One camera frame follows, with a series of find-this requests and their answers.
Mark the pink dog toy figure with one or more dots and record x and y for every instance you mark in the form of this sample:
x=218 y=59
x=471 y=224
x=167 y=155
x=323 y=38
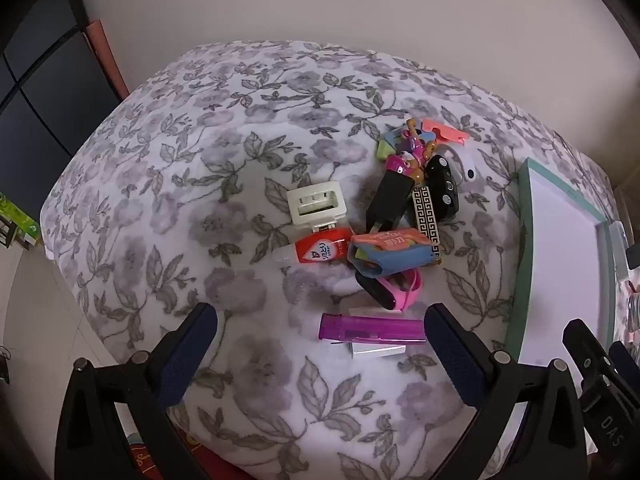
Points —
x=402 y=167

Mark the dark wardrobe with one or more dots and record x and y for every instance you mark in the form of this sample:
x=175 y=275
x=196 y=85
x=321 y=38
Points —
x=45 y=90

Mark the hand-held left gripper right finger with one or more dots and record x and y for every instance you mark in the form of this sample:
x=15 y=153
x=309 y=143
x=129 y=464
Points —
x=455 y=355

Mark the black charger plug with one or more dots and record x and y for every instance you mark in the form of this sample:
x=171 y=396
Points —
x=390 y=200

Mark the orange blue toy knife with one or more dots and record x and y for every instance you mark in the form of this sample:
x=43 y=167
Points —
x=400 y=260

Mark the blue green coral block toy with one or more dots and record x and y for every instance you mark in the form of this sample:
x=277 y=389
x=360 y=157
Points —
x=450 y=132

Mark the green box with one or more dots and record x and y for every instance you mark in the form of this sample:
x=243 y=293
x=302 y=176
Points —
x=20 y=220

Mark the purple lighter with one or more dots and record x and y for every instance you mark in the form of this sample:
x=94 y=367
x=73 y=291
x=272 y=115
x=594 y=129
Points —
x=370 y=329

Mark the red glue bottle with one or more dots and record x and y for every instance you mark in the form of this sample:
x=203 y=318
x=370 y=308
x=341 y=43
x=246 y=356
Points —
x=320 y=250

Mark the pink smart watch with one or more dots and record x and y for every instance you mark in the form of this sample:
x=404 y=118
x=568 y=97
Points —
x=407 y=295

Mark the pale blue box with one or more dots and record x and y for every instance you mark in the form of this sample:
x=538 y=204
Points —
x=625 y=250

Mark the red brown board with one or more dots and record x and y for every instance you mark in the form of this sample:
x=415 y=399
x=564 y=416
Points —
x=107 y=60

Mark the red printed bag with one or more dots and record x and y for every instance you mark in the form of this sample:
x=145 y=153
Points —
x=145 y=460

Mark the black car key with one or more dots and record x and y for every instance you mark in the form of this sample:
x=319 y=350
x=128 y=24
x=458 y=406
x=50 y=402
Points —
x=442 y=190

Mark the white round plastic case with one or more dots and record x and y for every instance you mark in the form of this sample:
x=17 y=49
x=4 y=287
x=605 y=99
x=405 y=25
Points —
x=462 y=160

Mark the floral blanket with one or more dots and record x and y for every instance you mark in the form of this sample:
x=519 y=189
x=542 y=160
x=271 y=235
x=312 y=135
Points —
x=175 y=185

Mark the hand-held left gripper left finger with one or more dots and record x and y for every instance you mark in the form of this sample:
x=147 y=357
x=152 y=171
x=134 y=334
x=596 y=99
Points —
x=190 y=355

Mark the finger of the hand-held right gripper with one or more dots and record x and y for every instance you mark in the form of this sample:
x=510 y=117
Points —
x=585 y=347
x=625 y=362

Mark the cream plastic clip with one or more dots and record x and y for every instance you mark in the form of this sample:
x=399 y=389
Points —
x=320 y=221

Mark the teal white tray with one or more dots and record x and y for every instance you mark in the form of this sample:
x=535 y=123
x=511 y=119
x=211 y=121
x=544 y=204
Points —
x=565 y=260

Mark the black gold patterned lighter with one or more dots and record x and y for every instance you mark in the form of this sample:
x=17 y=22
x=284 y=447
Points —
x=425 y=215

